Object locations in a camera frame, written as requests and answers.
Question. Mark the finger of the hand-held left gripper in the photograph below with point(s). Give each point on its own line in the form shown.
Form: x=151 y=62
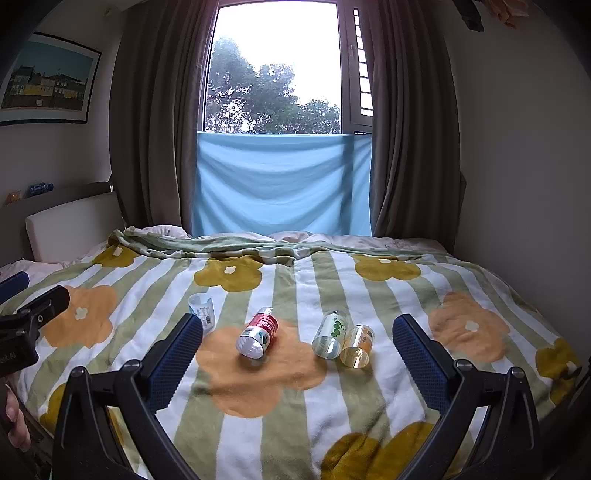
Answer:
x=14 y=286
x=44 y=307

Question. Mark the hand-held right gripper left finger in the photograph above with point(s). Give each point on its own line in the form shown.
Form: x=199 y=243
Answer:
x=178 y=360

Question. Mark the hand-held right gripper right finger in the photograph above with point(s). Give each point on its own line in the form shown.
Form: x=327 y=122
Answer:
x=420 y=364

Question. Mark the person's left hand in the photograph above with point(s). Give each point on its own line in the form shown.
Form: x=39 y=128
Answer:
x=16 y=422

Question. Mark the orange label plastic bottle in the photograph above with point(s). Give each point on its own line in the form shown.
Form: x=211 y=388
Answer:
x=358 y=348

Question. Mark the white headboard cushion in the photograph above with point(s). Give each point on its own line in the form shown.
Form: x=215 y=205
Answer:
x=74 y=226

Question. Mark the red label plastic bottle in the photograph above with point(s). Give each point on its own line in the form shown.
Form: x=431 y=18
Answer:
x=259 y=333

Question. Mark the orange packet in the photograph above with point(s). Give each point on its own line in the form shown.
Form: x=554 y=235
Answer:
x=13 y=197

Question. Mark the green label plastic bottle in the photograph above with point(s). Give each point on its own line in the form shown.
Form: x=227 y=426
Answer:
x=331 y=335

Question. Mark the blue bottle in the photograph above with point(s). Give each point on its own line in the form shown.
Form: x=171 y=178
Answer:
x=40 y=188

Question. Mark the brown bed headboard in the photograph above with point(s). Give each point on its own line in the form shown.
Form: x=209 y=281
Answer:
x=69 y=190

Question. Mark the floral striped blanket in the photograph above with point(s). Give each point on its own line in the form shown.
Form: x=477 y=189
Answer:
x=295 y=406

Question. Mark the white duvet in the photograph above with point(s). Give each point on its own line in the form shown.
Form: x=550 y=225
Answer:
x=351 y=239

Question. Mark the light blue cloth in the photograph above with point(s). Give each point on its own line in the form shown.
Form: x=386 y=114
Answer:
x=281 y=184

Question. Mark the brown curtain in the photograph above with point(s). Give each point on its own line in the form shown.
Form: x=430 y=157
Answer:
x=159 y=115
x=415 y=120

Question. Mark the window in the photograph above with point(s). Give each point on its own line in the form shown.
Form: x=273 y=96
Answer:
x=277 y=69

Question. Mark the dark hanging object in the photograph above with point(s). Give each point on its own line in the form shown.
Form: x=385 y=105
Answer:
x=471 y=14

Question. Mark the framed wall picture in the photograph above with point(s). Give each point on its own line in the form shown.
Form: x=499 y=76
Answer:
x=46 y=78

